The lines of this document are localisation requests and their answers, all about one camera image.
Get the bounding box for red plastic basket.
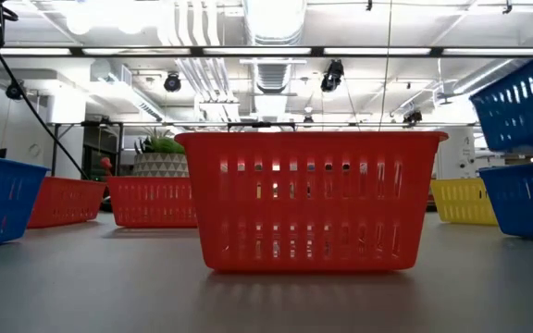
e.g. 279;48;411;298
26;176;108;229
105;175;198;229
174;130;450;273

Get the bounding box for succulent in white patterned pot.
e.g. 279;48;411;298
132;128;190;179

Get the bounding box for white LED light strip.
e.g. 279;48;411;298
324;46;433;56
81;47;192;56
203;46;313;56
442;47;533;56
0;47;72;56

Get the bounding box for white ceiling pipes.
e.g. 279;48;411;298
157;0;242;124

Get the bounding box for yellow plastic basket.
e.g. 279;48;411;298
429;178;499;227

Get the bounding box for black metal handle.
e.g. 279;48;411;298
227;121;296;133

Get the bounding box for silver ventilation duct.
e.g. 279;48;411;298
242;0;308;96

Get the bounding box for thin hanging cable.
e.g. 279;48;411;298
378;0;393;131

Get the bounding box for white air duct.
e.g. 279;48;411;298
89;59;166;122

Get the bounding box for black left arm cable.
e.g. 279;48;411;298
0;51;90;180

